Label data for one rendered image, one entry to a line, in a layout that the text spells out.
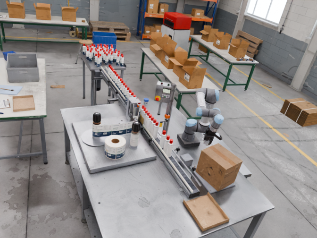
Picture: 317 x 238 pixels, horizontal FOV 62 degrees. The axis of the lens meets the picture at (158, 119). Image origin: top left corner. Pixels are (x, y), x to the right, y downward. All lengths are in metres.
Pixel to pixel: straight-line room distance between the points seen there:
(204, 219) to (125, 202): 0.66
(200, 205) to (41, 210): 1.83
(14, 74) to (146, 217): 2.81
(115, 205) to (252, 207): 1.20
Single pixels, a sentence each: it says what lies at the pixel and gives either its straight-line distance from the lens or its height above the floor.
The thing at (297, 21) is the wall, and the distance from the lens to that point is 8.64.
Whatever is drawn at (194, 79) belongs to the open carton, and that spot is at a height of 0.95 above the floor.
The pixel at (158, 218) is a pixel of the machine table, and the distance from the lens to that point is 2.22.
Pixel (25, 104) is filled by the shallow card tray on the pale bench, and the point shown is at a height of 0.80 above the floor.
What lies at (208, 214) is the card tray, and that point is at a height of 0.83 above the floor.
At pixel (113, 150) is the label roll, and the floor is 0.99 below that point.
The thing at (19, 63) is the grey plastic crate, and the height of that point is 0.85.
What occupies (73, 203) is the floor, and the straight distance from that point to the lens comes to 3.38.
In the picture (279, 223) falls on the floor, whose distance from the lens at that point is 3.82.
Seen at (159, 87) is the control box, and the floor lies 1.45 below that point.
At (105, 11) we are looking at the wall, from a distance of 10.15.
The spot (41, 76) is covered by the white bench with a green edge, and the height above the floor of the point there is 0.80.
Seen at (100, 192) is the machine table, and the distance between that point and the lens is 2.35.
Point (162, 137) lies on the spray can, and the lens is 2.70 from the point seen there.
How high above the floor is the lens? 2.56
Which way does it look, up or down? 31 degrees down
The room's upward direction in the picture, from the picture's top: 10 degrees clockwise
